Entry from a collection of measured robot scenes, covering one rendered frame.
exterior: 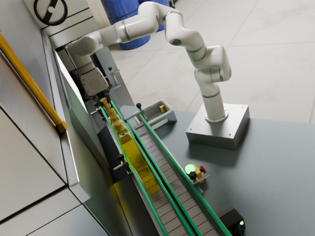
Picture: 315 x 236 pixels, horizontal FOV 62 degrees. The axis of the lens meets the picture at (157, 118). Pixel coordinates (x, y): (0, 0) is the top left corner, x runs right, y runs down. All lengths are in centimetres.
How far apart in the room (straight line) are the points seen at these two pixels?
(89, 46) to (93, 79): 16
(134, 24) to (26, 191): 72
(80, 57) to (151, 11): 35
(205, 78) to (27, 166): 93
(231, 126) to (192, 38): 52
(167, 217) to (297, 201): 51
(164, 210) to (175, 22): 74
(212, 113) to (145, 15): 62
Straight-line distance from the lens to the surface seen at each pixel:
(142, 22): 107
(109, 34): 121
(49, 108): 73
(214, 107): 138
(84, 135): 109
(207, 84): 131
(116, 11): 483
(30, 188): 59
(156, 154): 130
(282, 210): 119
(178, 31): 107
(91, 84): 120
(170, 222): 106
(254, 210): 118
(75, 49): 117
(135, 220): 112
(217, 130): 138
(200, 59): 119
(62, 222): 67
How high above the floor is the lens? 177
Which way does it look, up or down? 36 degrees down
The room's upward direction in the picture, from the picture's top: 22 degrees counter-clockwise
